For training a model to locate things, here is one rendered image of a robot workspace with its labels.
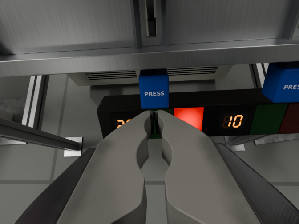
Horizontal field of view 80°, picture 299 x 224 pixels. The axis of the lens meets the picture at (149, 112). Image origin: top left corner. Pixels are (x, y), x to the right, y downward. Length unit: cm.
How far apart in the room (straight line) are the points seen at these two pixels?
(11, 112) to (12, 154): 21
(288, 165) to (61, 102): 110
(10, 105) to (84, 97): 38
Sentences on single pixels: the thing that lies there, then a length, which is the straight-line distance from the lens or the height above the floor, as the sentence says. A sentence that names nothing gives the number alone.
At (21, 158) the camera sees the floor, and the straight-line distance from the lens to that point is 106.
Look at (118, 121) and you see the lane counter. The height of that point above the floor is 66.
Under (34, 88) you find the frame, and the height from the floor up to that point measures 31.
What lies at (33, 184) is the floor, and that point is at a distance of 102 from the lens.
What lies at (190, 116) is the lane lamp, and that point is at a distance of 19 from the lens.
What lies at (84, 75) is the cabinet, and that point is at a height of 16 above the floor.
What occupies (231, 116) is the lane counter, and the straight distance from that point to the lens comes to 20.
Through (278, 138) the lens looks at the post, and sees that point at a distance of 99.
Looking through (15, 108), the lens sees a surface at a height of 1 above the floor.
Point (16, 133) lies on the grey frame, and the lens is 60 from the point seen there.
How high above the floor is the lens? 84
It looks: 72 degrees down
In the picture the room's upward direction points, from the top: 11 degrees counter-clockwise
